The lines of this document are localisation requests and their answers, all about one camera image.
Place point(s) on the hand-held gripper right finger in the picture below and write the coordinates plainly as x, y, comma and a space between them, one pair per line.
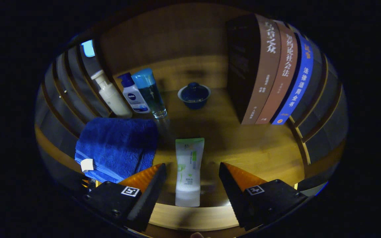
233, 195

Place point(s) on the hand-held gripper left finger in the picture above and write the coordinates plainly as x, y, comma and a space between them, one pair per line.
147, 201

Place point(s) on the white and green tube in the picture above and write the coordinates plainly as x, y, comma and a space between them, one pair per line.
189, 172

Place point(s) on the wooden countertop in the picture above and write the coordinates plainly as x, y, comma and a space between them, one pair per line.
243, 145

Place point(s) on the wooden cabinet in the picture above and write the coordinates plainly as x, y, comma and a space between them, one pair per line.
177, 36

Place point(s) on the folded blue towel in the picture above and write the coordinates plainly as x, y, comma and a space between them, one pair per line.
117, 145

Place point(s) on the white bottle with blue cap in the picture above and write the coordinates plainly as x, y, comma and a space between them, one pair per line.
134, 97

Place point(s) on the blue lidded teacup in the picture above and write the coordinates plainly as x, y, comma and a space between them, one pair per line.
193, 96

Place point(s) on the clear teal bottle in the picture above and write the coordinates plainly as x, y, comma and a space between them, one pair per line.
150, 94

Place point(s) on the white pump bottle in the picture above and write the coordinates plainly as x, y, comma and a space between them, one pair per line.
112, 97

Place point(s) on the blue book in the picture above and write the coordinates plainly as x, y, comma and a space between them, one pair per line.
298, 86

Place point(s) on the dark brown book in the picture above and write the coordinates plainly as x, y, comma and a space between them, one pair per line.
260, 66

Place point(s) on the reddish brown book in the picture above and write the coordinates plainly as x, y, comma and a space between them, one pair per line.
283, 72

